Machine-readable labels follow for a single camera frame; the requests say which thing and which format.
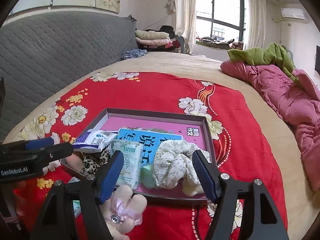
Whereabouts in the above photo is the cream plush bunny purple bow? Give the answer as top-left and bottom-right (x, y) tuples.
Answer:
(182, 141), (211, 197)

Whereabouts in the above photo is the blue white tissue pack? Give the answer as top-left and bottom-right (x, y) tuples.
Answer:
(72, 129), (117, 153)

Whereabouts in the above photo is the blue patterned cloth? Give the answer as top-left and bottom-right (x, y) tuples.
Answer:
(121, 49), (148, 60)

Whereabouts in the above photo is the grey quilted sofa back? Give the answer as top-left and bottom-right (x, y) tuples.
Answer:
(1, 11), (137, 139)

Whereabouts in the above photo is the left cream curtain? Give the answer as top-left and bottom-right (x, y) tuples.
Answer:
(165, 0), (196, 54)

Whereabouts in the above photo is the green sponge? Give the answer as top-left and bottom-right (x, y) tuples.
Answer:
(140, 164), (157, 189)

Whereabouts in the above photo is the pink plush bunny keychain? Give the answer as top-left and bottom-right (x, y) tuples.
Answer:
(100, 185), (148, 239)

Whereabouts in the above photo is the green blanket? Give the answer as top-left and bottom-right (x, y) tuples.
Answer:
(227, 42), (300, 85)

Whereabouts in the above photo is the pink powder puff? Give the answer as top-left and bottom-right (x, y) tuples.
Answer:
(66, 152), (84, 172)

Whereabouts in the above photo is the right cream curtain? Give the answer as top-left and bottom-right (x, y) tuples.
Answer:
(244, 0), (267, 49)

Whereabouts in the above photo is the pink quilt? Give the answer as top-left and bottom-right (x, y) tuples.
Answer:
(220, 61), (319, 191)

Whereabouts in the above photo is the stack of folded blankets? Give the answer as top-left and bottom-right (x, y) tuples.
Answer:
(135, 25), (184, 53)

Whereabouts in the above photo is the black wall television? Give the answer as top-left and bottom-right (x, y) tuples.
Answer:
(315, 46), (320, 75)

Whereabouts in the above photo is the white floral scrunchie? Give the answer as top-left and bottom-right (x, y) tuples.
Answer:
(152, 139), (206, 190)

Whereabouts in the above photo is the leopard print scrunchie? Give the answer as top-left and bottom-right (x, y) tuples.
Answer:
(80, 148), (110, 176)

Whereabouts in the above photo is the white air conditioner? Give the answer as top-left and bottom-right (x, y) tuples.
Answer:
(281, 8), (306, 21)

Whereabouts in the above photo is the green floral tissue pack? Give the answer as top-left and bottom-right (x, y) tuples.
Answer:
(110, 140), (143, 190)

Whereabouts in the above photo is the cream curtain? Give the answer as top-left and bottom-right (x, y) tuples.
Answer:
(165, 0), (196, 54)
(244, 0), (267, 49)

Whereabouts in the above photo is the black framed window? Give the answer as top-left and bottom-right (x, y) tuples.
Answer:
(196, 0), (245, 42)

